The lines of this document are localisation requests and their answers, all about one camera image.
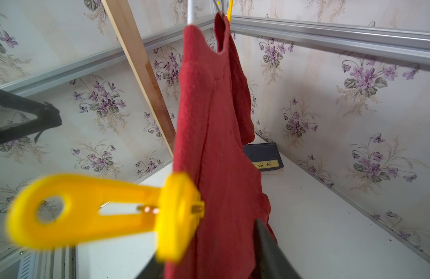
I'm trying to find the yellow clothespin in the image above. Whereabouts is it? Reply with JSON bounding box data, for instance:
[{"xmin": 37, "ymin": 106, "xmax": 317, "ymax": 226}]
[
  {"xmin": 6, "ymin": 173, "xmax": 204, "ymax": 263},
  {"xmin": 215, "ymin": 0, "xmax": 234, "ymax": 22}
]

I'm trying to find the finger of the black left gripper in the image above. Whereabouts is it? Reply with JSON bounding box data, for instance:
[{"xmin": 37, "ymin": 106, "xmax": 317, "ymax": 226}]
[{"xmin": 0, "ymin": 89, "xmax": 63, "ymax": 145}]

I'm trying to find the dark blue book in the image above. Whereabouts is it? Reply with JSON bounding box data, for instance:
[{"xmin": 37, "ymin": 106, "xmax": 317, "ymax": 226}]
[{"xmin": 243, "ymin": 143, "xmax": 284, "ymax": 174}]

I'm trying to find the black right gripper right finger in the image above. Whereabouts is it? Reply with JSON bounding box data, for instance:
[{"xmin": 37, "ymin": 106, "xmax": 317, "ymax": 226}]
[{"xmin": 253, "ymin": 219, "xmax": 301, "ymax": 279}]

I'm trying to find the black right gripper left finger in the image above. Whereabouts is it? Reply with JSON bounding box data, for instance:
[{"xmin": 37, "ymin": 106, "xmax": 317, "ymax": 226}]
[{"xmin": 136, "ymin": 256, "xmax": 164, "ymax": 279}]

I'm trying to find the wooden clothes rack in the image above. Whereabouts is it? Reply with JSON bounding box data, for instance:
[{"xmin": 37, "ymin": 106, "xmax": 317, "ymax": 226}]
[{"xmin": 102, "ymin": 0, "xmax": 176, "ymax": 155}]

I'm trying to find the white hanger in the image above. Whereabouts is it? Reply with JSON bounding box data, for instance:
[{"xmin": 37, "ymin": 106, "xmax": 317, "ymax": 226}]
[{"xmin": 187, "ymin": 0, "xmax": 196, "ymax": 25}]

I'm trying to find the dark red t-shirt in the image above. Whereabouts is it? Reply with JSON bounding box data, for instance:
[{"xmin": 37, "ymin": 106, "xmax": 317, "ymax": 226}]
[{"xmin": 165, "ymin": 14, "xmax": 271, "ymax": 279}]

